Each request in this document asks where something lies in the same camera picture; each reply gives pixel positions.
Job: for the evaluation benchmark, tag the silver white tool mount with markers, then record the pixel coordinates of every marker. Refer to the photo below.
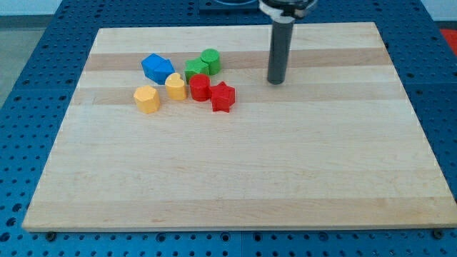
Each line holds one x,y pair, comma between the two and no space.
287,9

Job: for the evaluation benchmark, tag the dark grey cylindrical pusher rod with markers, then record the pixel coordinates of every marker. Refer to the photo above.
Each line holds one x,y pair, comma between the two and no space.
281,36

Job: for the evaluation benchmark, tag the yellow heart block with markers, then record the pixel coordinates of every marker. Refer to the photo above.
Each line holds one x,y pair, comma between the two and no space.
176,87

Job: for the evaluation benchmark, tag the yellow hexagon block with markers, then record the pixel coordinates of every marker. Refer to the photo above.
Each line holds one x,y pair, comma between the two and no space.
147,99

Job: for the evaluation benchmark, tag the green cylinder block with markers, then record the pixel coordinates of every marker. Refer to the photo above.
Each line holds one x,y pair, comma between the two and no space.
212,58

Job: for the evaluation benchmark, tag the red star block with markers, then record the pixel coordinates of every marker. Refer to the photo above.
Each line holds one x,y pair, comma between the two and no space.
222,97

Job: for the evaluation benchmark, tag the green star block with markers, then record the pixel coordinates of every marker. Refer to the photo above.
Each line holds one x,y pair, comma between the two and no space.
194,67

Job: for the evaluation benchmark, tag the red cylinder block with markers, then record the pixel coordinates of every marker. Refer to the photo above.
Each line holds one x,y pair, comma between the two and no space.
200,87

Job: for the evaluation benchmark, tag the light wooden board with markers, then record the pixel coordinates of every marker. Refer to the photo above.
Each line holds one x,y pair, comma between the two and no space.
336,146

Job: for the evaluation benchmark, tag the blue pentagon block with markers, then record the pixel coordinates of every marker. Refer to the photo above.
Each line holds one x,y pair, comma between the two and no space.
162,72

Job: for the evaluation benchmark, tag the blue cube block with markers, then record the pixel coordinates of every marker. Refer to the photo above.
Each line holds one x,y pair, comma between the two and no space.
150,63

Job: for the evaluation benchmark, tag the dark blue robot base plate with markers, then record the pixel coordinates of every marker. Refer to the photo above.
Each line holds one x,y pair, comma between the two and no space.
212,6

